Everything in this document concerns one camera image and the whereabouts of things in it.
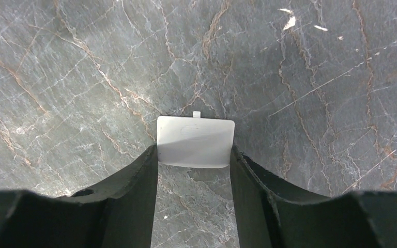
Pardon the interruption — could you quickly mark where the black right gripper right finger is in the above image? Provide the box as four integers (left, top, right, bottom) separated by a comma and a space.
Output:
230, 147, 397, 247

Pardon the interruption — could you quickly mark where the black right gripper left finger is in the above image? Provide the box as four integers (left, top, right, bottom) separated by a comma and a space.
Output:
0, 146, 158, 247

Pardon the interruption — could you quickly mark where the white battery cover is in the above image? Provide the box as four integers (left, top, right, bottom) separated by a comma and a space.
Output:
157, 111, 235, 169

